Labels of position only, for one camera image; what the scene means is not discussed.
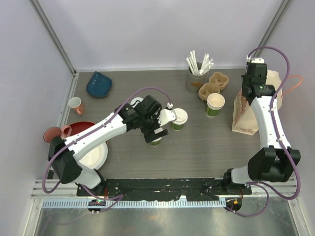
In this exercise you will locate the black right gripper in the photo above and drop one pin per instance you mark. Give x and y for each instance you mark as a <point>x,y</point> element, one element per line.
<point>245,79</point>

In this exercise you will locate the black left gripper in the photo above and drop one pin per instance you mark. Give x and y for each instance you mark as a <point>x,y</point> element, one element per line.
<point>150,134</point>

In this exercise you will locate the white plastic lid stack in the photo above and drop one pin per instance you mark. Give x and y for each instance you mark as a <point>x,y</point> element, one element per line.
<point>136,101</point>

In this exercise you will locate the green paper cup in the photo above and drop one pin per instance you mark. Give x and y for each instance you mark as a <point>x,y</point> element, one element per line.
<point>177,126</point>
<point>155,142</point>

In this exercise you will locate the brown pulp cup carrier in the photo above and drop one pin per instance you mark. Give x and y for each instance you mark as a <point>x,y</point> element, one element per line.
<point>217,82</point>

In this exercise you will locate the white plastic cup lid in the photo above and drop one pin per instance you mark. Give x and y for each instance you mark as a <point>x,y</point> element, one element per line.
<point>181,115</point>

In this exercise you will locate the bear print paper bag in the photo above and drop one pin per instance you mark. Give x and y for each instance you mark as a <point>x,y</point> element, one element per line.
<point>244,120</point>

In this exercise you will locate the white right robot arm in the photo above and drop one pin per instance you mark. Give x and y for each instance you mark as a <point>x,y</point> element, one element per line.
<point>273,163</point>

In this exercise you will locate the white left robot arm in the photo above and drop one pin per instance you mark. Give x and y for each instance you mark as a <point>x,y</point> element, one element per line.
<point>65,154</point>

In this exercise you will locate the stacked green paper cups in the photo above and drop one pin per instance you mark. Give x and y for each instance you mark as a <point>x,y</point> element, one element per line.
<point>215,102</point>

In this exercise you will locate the blue ceramic dish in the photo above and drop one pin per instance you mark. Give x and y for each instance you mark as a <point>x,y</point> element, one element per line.
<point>99,85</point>

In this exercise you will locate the grey straw holder cup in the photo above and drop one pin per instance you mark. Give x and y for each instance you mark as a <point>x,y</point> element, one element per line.
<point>193,83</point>

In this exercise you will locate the white paper plate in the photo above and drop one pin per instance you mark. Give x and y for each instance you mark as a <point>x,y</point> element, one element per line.
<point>96,157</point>

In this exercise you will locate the small pink cup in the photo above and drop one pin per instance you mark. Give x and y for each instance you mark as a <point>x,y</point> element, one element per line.
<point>76,104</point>

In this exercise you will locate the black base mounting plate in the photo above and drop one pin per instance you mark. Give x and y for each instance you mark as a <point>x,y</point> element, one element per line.
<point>167,189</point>

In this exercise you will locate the pink floral mug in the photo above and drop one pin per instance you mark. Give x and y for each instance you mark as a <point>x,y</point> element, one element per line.
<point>52,132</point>

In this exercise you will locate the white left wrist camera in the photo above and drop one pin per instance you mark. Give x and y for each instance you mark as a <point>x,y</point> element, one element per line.
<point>166,115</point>

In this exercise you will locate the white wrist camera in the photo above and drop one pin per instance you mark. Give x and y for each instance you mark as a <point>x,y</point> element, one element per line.
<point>249,60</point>
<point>166,115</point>

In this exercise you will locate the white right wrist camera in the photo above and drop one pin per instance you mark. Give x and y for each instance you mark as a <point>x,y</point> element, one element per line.
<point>249,60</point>

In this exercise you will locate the white slotted cable duct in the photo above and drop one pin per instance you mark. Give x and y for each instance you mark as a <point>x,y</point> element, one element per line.
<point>91,203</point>

